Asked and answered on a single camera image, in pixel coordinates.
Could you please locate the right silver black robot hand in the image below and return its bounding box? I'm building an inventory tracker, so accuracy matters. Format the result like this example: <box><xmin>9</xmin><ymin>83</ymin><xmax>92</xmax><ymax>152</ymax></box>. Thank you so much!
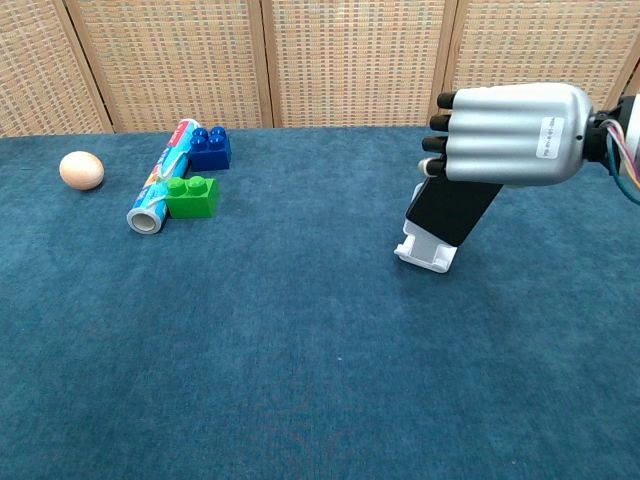
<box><xmin>417</xmin><ymin>83</ymin><xmax>601</xmax><ymax>190</ymax></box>

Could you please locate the black smartphone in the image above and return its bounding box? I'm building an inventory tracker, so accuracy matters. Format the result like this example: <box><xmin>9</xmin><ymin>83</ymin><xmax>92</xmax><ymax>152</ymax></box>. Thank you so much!
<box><xmin>404</xmin><ymin>175</ymin><xmax>503</xmax><ymax>247</ymax></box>

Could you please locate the white phone stand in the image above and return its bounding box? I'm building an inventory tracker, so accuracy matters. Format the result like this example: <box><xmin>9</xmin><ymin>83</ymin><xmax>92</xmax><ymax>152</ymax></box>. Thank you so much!
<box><xmin>393</xmin><ymin>183</ymin><xmax>458</xmax><ymax>274</ymax></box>

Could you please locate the woven folding screen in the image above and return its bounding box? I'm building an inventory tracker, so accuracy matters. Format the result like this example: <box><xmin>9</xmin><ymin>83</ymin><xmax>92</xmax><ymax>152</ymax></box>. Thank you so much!
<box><xmin>0</xmin><ymin>0</ymin><xmax>640</xmax><ymax>139</ymax></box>

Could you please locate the blue table mat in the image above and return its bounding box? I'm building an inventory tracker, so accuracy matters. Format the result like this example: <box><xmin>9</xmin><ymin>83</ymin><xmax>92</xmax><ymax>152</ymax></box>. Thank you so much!
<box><xmin>0</xmin><ymin>124</ymin><xmax>640</xmax><ymax>480</ymax></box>

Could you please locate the blue toy building block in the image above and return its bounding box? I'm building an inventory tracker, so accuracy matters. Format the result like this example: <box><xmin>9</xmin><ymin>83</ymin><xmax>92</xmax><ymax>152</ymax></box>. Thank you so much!
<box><xmin>188</xmin><ymin>126</ymin><xmax>233</xmax><ymax>173</ymax></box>

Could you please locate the green toy building block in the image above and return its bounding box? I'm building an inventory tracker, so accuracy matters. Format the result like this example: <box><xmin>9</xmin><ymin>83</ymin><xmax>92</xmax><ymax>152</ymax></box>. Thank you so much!
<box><xmin>165</xmin><ymin>176</ymin><xmax>221</xmax><ymax>220</ymax></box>

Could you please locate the blue plastic wrap roll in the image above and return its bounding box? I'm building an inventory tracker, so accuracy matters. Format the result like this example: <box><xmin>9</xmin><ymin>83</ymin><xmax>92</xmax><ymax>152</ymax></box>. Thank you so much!
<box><xmin>125</xmin><ymin>118</ymin><xmax>203</xmax><ymax>236</ymax></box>

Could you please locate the beige egg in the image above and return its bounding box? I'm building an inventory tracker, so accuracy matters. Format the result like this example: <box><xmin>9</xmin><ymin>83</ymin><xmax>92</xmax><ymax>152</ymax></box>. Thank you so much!
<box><xmin>58</xmin><ymin>150</ymin><xmax>106</xmax><ymax>192</ymax></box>

